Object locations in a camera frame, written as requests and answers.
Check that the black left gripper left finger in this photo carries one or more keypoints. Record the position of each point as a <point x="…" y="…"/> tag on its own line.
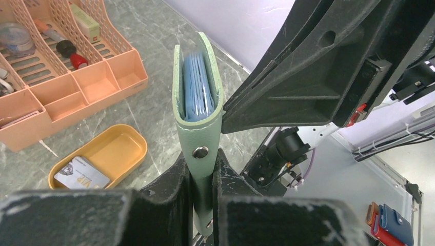
<point x="158" y="214"/>

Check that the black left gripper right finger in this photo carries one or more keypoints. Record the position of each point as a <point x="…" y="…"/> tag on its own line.
<point x="243" y="216"/>

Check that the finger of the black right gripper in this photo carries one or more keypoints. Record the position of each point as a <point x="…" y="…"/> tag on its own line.
<point x="334" y="62"/>

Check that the silver credit card stack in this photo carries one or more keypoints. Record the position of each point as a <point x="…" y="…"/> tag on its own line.
<point x="79" y="173"/>

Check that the mint green card holder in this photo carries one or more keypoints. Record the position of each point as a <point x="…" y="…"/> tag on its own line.
<point x="197" y="100"/>

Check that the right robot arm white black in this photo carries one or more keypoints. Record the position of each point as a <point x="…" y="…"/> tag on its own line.
<point x="286" y="147"/>

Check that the brown card holder background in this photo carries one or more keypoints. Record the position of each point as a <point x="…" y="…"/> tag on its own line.
<point x="373" y="210"/>

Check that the red card holder background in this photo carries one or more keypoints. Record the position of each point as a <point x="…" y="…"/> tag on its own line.
<point x="382" y="235"/>

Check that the blue card holder background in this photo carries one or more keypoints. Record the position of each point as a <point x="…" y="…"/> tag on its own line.
<point x="397" y="226"/>

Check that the yellow oval tray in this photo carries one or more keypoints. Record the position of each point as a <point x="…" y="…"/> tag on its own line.
<point x="116" y="152"/>

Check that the orange desk file organizer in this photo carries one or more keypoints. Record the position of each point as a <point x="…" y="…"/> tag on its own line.
<point x="50" y="94"/>

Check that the pale green eraser box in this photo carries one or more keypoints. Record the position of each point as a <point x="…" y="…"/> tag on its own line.
<point x="87" y="25"/>

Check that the grey stapler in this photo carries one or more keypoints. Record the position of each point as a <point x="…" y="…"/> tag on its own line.
<point x="6" y="87"/>

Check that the clear tape roll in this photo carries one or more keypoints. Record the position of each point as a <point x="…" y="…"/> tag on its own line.
<point x="17" y="39"/>

